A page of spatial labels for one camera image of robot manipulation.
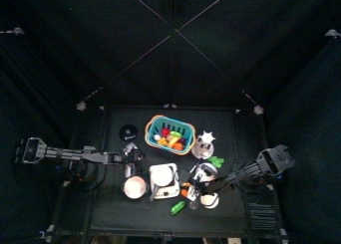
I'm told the silver toy strainer bowl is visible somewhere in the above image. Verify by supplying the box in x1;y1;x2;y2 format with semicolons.
190;138;216;160

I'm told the white star-shaped toy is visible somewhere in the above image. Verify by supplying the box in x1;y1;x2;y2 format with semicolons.
197;130;217;144

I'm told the white toy cup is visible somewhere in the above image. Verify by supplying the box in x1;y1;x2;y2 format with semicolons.
198;192;221;210

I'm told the black round lid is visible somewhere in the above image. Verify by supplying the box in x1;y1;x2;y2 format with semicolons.
119;124;141;142

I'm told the silver pot with white inside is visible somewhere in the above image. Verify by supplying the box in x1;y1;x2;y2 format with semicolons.
122;175;151;200

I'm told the white printed table label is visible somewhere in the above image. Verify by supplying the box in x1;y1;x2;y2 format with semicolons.
246;202;278;231

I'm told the silver toy kettle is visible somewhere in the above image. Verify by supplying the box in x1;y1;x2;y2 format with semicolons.
190;161;220;183

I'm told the green toy lettuce leaf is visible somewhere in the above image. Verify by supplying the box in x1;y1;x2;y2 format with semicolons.
208;155;226;169

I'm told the teal basket with orange rim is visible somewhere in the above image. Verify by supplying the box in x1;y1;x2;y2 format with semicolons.
145;115;197;156

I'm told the orange toy carrot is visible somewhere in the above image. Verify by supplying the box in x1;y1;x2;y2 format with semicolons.
180;182;192;199

